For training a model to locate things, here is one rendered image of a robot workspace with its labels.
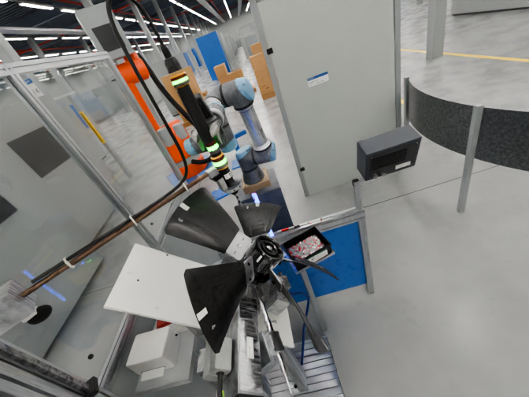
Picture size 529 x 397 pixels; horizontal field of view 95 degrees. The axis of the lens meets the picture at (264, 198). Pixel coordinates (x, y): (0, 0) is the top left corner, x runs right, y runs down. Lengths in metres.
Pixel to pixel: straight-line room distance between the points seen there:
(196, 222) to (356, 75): 2.24
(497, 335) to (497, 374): 0.23
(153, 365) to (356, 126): 2.63
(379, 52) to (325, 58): 0.51
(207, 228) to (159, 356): 0.56
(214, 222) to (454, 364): 1.62
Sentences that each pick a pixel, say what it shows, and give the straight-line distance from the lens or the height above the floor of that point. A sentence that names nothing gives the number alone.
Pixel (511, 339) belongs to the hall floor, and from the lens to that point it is 2.15.
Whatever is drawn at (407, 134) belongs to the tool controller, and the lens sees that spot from 1.35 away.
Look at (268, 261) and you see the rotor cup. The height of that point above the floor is 1.22.
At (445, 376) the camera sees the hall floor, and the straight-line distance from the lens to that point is 1.98.
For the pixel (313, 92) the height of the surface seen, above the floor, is 1.18.
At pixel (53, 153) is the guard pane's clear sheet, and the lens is 1.38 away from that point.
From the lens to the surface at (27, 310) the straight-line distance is 0.80.
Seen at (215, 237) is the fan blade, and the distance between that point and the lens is 0.90.
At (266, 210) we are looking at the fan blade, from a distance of 1.13.
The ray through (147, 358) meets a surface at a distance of 1.25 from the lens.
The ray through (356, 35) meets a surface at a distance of 2.71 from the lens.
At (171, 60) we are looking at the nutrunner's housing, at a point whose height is 1.85.
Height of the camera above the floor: 1.85
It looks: 34 degrees down
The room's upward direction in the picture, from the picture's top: 22 degrees counter-clockwise
